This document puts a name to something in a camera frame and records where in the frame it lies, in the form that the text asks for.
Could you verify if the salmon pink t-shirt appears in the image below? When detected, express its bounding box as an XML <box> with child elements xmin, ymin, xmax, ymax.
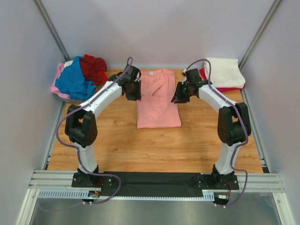
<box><xmin>137</xmin><ymin>69</ymin><xmax>181</xmax><ymax>129</ymax></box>

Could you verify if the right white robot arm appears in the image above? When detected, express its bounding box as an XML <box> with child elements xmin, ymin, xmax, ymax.
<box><xmin>171</xmin><ymin>69</ymin><xmax>251</xmax><ymax>190</ymax></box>

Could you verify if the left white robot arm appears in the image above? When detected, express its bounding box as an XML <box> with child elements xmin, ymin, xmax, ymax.
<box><xmin>65</xmin><ymin>65</ymin><xmax>141</xmax><ymax>188</ymax></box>

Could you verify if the folded magenta t-shirt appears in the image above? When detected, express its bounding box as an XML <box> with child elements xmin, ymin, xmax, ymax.
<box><xmin>199</xmin><ymin>68</ymin><xmax>246</xmax><ymax>92</ymax></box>

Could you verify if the dark red t-shirt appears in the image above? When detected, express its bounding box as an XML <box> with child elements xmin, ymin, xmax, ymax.
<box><xmin>80</xmin><ymin>54</ymin><xmax>108</xmax><ymax>85</ymax></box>

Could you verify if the folded white t-shirt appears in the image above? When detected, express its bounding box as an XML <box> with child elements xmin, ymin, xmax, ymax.
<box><xmin>204</xmin><ymin>58</ymin><xmax>246</xmax><ymax>89</ymax></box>

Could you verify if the blue t-shirt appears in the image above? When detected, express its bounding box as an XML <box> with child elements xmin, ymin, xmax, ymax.
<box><xmin>55</xmin><ymin>56</ymin><xmax>98</xmax><ymax>100</ymax></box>

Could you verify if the white t-shirt in basket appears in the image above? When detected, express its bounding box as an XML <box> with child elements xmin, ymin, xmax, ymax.
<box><xmin>64</xmin><ymin>60</ymin><xmax>73</xmax><ymax>67</ymax></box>

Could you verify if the light pink t-shirt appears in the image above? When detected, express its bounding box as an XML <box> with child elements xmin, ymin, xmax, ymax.
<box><xmin>51</xmin><ymin>62</ymin><xmax>71</xmax><ymax>99</ymax></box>

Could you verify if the right corner aluminium post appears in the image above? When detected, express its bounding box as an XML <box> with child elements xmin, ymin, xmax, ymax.
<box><xmin>239</xmin><ymin>0</ymin><xmax>284</xmax><ymax>71</ymax></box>

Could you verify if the corner aluminium post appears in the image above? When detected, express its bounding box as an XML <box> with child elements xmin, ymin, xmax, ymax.
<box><xmin>33</xmin><ymin>0</ymin><xmax>70</xmax><ymax>61</ymax></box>
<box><xmin>239</xmin><ymin>0</ymin><xmax>284</xmax><ymax>71</ymax></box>

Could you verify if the left corner aluminium post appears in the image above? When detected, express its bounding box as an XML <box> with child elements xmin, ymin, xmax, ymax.
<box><xmin>33</xmin><ymin>0</ymin><xmax>70</xmax><ymax>61</ymax></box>

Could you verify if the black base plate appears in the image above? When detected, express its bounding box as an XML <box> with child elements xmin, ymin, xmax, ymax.
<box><xmin>71</xmin><ymin>171</ymin><xmax>239</xmax><ymax>198</ymax></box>

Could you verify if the white slotted cable duct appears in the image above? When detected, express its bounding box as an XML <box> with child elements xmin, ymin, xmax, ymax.
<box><xmin>38</xmin><ymin>189</ymin><xmax>215</xmax><ymax>202</ymax></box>

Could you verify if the aluminium frame rail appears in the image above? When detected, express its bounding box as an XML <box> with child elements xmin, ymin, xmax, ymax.
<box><xmin>29</xmin><ymin>170</ymin><xmax>285</xmax><ymax>193</ymax></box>

